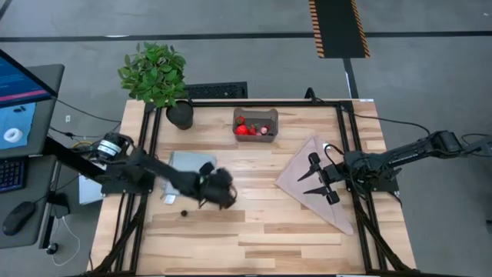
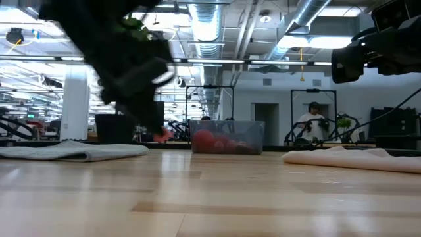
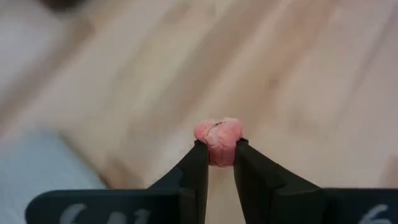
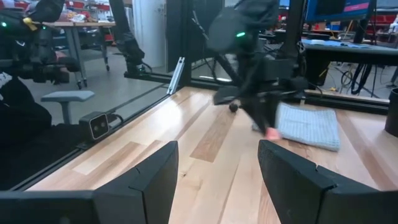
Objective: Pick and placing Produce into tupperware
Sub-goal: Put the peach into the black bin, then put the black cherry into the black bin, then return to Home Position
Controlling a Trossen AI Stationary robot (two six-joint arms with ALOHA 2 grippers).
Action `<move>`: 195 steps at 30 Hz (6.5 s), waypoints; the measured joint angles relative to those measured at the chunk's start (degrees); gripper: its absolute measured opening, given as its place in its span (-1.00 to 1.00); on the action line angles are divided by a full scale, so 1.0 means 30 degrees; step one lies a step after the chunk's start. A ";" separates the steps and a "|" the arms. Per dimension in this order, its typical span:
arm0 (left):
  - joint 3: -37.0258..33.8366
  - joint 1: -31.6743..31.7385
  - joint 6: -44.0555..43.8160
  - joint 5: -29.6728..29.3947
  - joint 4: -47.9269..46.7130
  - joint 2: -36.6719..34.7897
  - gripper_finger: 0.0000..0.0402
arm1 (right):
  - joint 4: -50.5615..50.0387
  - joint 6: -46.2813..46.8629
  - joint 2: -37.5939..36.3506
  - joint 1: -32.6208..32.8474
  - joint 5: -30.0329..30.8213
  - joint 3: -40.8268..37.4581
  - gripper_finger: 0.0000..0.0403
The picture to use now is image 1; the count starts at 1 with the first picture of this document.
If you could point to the small black round puck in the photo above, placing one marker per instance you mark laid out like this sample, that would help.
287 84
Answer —
52 248

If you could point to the black aluminium table frame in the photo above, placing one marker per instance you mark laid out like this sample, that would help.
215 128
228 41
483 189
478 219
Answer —
246 104

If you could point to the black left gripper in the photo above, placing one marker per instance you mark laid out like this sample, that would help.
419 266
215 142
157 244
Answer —
217 186

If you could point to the computer monitor with blue screen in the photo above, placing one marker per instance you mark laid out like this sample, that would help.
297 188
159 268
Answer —
15 88

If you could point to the grey-blue folded cloth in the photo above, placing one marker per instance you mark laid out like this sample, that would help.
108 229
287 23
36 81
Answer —
188 159

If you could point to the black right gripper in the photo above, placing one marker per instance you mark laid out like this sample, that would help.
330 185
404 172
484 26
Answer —
335 173

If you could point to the black computer mouse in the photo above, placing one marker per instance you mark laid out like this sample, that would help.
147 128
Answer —
19 215

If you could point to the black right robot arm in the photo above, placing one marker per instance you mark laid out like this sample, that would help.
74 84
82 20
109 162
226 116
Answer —
407 148

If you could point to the black hazard-striped floor mat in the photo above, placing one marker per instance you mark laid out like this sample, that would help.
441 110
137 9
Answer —
338 27

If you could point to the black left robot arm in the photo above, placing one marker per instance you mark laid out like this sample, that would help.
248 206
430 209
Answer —
161 171

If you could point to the white box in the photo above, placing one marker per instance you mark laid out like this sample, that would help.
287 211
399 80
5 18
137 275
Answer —
88 192

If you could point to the pink toy fruit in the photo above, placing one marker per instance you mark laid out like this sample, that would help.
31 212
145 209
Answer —
263 131

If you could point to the dark grey desk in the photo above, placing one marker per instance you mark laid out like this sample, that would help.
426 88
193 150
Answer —
46 127

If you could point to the small white tag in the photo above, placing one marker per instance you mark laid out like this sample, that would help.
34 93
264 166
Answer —
169 199

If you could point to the grey plastic tupperware container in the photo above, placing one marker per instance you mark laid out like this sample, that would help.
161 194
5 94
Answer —
255 138

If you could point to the pale pink folded cloth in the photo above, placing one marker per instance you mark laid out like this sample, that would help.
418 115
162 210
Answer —
326 215

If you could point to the black adapter box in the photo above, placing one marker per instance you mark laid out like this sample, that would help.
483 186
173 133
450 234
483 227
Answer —
59 205

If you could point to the black plant pot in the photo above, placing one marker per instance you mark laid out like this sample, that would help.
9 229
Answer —
180 115

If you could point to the green leafy artificial plant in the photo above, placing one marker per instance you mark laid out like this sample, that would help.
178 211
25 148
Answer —
153 75

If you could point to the black keyboard on table edge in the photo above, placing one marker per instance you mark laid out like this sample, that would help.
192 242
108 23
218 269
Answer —
219 91

